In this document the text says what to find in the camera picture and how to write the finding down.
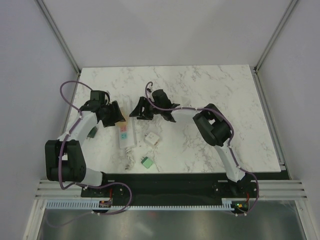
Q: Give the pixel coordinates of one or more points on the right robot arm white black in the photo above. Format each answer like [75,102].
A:
[212,125]

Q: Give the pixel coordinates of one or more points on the long white power strip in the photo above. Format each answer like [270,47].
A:
[126,129]

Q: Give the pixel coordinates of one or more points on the white slotted cable duct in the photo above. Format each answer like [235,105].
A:
[99,205]

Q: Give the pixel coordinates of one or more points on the aluminium rail profile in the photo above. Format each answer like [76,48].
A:
[269,190]

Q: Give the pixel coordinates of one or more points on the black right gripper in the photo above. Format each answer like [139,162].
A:
[143,103]

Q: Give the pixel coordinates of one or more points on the dark green cube plug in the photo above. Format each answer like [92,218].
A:
[92,132]

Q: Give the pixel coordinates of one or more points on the white cube plug orange logo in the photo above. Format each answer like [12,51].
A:
[152,139]

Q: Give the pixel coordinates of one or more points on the aluminium frame post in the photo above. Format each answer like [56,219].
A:
[58,35]
[276,34]

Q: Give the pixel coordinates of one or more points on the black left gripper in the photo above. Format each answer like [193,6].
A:
[117,116]

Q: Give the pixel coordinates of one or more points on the left aluminium frame post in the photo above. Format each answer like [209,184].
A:
[58,35]

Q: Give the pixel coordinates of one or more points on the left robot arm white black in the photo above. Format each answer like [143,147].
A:
[64,159]

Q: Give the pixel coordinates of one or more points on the green plug adapter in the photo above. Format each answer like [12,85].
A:
[146,162]

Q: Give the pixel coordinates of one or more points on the right aluminium frame post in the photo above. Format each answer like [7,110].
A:
[276,34]

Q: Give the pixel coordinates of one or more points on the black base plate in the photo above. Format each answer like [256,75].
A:
[172,189]

